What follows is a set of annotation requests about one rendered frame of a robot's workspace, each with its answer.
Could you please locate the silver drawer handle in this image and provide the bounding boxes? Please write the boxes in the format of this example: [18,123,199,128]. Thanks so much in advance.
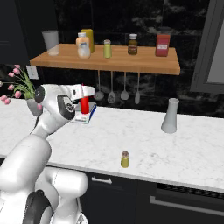
[90,176,113,186]

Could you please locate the hanging slotted metal spatula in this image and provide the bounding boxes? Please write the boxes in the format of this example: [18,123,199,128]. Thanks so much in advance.
[107,71,116,105]

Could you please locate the hanging metal ladle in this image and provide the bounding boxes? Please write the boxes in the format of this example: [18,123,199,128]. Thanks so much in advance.
[93,69,105,102]

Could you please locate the clear grey glass cup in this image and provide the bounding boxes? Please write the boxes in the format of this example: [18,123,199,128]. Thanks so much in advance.
[41,30,60,57]

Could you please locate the red box with white label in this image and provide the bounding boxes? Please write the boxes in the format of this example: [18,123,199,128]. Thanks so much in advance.
[155,32,172,58]

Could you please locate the red condiment bottle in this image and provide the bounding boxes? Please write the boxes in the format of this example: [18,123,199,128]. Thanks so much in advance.
[80,82,90,115]

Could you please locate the wooden shelf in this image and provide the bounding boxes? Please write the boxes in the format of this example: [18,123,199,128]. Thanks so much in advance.
[29,43,181,76]

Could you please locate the brown bottle with white cap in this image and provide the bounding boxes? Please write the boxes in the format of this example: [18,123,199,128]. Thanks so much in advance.
[127,33,138,56]

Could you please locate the green shaker with grey lid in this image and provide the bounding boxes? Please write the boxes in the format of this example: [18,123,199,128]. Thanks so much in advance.
[102,39,113,59]

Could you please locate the white and blue kitchen scale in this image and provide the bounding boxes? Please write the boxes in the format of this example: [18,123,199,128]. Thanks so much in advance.
[71,101,98,125]

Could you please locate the black drawer front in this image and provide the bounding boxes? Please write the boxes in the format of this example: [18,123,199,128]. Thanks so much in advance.
[79,171,138,224]

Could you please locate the black dishwasher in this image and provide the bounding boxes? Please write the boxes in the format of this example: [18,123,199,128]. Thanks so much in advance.
[136,179,224,224]

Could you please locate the dark wall cabinet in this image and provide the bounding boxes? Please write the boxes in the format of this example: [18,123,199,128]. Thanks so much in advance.
[0,0,60,66]

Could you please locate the grey tapered vase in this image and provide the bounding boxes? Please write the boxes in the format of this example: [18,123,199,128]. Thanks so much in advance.
[160,97,180,135]

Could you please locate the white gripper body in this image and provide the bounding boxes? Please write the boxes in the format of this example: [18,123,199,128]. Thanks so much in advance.
[76,84,96,101]

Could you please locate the pink tulips in grey pot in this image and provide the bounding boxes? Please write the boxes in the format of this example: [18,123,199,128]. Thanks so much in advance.
[0,64,44,117]

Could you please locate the yellow shaker with brown lid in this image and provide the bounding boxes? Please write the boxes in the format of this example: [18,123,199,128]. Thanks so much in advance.
[120,150,130,169]

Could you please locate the white wall outlet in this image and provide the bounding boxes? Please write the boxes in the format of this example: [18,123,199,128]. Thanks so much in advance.
[25,65,39,81]

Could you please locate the silver dishwasher handle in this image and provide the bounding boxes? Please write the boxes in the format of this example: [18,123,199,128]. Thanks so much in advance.
[149,195,224,217]

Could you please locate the white and orange bottle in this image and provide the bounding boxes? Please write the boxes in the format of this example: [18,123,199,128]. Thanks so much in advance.
[75,31,92,60]

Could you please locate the grey cabinet door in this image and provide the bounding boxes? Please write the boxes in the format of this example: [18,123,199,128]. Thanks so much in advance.
[190,0,224,95]

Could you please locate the hanging narrow metal spatula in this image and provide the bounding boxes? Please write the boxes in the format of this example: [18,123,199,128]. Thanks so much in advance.
[134,72,142,105]

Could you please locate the yellow mustard bottle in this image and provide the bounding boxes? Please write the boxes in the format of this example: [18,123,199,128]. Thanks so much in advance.
[80,28,95,54]

